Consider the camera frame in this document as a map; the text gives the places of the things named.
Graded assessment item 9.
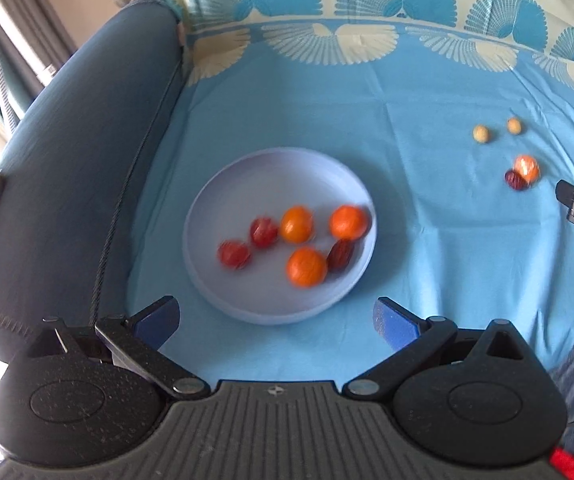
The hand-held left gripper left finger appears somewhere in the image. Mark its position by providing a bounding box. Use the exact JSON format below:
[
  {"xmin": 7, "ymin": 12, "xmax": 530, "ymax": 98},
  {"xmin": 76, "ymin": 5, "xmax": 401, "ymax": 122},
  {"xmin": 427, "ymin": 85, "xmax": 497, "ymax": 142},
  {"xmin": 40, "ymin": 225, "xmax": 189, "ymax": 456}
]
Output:
[{"xmin": 27, "ymin": 296, "xmax": 208, "ymax": 402}]

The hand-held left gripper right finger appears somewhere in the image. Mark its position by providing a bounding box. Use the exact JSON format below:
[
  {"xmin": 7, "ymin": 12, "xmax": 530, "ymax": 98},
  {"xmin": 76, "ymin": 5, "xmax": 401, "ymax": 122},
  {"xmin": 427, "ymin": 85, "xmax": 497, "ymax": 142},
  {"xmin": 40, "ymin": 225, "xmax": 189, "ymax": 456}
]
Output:
[{"xmin": 342, "ymin": 297, "xmax": 528, "ymax": 402}]

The dark red date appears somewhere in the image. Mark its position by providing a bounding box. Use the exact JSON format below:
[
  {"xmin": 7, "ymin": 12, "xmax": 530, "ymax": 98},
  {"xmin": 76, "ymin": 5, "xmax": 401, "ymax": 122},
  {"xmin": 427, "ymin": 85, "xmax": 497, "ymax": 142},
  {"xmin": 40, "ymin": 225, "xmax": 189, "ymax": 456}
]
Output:
[
  {"xmin": 327, "ymin": 238, "xmax": 356, "ymax": 272},
  {"xmin": 504, "ymin": 169, "xmax": 530, "ymax": 192}
]

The lilac round plate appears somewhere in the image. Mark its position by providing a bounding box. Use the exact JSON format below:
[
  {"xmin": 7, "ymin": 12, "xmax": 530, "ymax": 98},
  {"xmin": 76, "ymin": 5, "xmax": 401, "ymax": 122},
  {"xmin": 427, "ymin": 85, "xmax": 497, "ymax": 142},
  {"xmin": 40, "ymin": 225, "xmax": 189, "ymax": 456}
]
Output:
[{"xmin": 183, "ymin": 147, "xmax": 378, "ymax": 326}]

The red round fruit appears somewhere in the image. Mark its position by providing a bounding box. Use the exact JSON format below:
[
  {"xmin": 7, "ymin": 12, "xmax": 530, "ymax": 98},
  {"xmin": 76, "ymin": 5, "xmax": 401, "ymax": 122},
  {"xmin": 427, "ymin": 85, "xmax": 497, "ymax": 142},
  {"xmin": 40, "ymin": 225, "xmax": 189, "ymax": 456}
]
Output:
[
  {"xmin": 217, "ymin": 239, "xmax": 253, "ymax": 270},
  {"xmin": 250, "ymin": 216, "xmax": 280, "ymax": 249}
]

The small orange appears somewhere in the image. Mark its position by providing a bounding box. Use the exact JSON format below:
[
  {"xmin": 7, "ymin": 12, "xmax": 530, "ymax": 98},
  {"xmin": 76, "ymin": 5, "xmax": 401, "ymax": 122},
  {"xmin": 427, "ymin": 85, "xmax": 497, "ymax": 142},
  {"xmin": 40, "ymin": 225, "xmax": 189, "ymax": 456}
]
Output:
[
  {"xmin": 329, "ymin": 204, "xmax": 372, "ymax": 241},
  {"xmin": 286, "ymin": 247, "xmax": 328, "ymax": 288},
  {"xmin": 279, "ymin": 206, "xmax": 315, "ymax": 244}
]

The plastic-wrapped orange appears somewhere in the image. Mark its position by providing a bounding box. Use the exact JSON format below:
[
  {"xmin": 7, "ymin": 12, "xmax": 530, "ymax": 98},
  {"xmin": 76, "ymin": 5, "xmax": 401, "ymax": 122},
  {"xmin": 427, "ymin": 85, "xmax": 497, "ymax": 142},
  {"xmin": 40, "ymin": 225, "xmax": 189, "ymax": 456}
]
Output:
[{"xmin": 514, "ymin": 155, "xmax": 540, "ymax": 184}]

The blue denim sofa armrest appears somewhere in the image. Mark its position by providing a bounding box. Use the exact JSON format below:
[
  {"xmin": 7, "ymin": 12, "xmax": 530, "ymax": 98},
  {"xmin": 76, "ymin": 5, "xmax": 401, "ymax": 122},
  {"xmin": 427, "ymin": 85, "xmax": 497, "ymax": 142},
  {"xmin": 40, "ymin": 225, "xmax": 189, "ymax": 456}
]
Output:
[{"xmin": 0, "ymin": 0, "xmax": 188, "ymax": 366}]

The blue fan-print cloth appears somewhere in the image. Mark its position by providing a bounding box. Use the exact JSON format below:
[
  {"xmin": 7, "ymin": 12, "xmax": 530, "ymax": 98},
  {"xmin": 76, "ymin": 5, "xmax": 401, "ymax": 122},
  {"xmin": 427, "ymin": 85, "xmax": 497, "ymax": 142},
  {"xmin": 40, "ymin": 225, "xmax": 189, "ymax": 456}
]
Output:
[{"xmin": 124, "ymin": 0, "xmax": 574, "ymax": 386}]

